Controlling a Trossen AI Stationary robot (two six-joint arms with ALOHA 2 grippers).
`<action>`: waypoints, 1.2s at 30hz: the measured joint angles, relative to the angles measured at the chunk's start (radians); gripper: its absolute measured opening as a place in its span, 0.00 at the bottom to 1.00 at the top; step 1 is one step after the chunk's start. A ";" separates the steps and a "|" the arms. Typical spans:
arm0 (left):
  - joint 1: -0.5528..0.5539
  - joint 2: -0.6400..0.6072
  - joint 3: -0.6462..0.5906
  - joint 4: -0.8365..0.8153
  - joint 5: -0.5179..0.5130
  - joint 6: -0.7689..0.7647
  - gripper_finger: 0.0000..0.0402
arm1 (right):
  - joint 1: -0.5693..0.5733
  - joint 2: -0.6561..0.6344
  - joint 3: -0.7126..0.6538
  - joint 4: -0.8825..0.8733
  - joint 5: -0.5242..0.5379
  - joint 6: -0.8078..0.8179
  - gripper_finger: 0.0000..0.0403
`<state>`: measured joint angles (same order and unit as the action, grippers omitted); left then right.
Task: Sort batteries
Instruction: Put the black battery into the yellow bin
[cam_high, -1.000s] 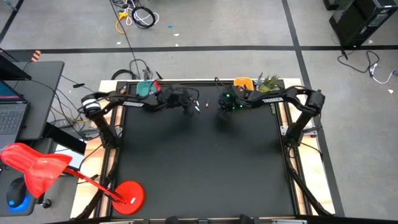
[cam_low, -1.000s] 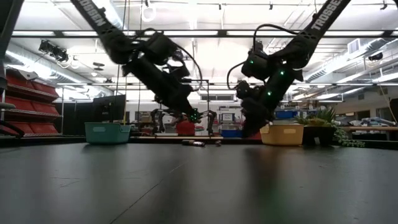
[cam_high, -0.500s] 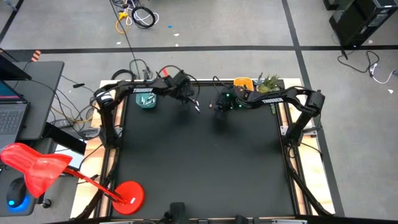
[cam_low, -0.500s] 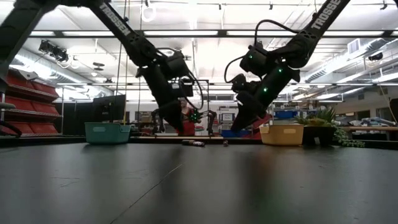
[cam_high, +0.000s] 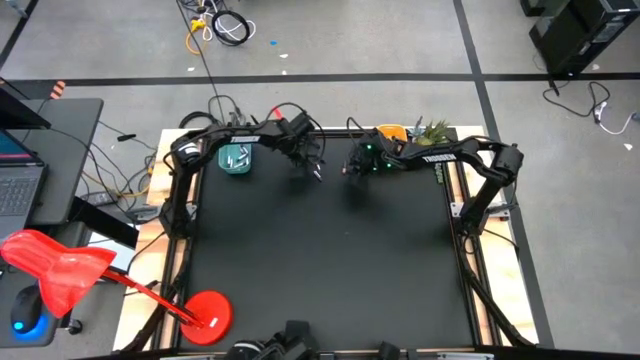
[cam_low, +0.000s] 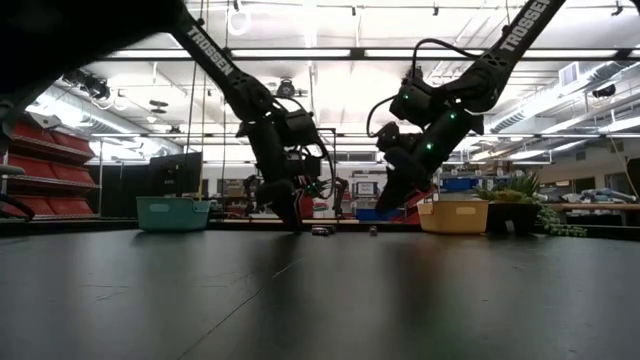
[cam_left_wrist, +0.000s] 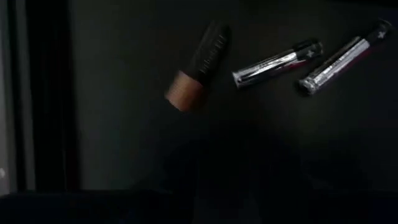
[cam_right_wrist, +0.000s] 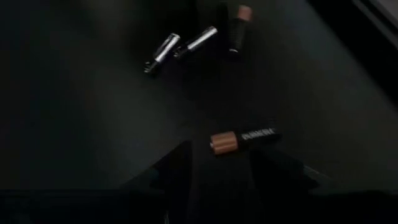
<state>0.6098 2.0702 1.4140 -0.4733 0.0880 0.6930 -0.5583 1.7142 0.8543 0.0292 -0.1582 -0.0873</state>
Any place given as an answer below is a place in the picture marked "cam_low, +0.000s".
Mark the black background robot arm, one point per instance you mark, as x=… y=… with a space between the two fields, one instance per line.
x=342 y=195
x=250 y=190

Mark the silver and black battery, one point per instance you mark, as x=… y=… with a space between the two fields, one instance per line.
x=322 y=230

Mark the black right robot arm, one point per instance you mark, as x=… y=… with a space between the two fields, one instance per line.
x=480 y=75

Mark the black ceiling-mounted camera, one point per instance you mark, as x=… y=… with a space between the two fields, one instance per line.
x=92 y=87
x=604 y=91

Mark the person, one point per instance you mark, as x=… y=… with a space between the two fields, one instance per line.
x=306 y=207

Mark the potted succulent plant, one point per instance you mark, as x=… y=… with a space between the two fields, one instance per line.
x=510 y=217

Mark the black aluminium table frame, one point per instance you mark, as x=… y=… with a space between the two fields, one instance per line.
x=240 y=226

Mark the black monitor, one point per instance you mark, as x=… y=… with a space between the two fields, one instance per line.
x=175 y=175

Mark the blue storage bin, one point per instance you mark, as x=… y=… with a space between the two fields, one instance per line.
x=457 y=185
x=370 y=215

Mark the teal plastic basket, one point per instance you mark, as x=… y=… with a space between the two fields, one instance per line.
x=172 y=215

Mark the round black overhead camera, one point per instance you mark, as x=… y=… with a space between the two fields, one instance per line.
x=286 y=90

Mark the shelf with red bins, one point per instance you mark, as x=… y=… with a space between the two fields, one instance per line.
x=50 y=170

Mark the yellow plastic basket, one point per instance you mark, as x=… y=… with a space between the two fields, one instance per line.
x=452 y=220

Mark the wooden background desk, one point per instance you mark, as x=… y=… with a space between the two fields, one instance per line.
x=600 y=206

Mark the red tilted storage bin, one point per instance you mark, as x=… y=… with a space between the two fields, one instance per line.
x=422 y=197

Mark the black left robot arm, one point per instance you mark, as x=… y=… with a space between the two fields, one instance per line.
x=250 y=95

